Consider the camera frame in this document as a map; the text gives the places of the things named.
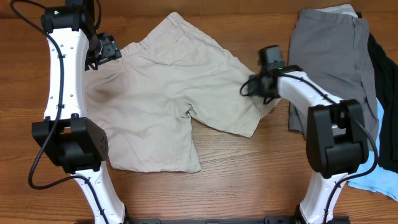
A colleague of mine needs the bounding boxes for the beige khaki shorts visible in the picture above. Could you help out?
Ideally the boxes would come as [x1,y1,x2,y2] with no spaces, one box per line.
[85,12,277,173]

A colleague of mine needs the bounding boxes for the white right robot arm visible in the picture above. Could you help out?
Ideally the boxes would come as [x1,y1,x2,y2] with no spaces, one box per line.
[243,45,373,224]

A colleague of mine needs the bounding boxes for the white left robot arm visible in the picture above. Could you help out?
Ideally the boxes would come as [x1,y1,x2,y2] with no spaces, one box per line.
[32,1,129,223]

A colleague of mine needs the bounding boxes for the grey shorts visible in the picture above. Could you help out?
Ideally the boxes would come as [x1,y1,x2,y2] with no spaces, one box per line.
[289,9,379,139]

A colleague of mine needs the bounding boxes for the white speckled garment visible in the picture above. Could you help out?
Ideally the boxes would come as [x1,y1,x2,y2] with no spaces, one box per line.
[317,4,358,18]

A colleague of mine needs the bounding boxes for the black garment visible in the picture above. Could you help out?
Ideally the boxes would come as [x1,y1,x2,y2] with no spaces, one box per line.
[368,35,397,172]

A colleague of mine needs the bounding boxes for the light blue garment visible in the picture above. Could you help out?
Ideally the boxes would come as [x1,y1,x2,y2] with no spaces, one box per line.
[348,100,397,202]

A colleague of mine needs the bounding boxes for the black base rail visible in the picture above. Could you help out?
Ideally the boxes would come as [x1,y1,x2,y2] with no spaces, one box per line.
[74,215,351,224]

